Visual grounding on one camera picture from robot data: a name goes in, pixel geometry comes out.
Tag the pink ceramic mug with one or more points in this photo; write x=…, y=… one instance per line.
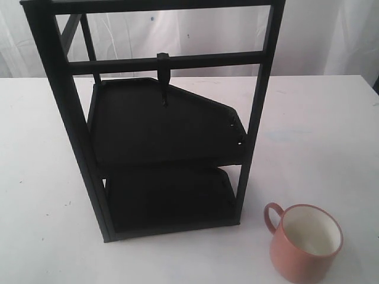
x=306, y=240

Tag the black metal shelf rack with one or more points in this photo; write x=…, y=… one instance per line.
x=150, y=169

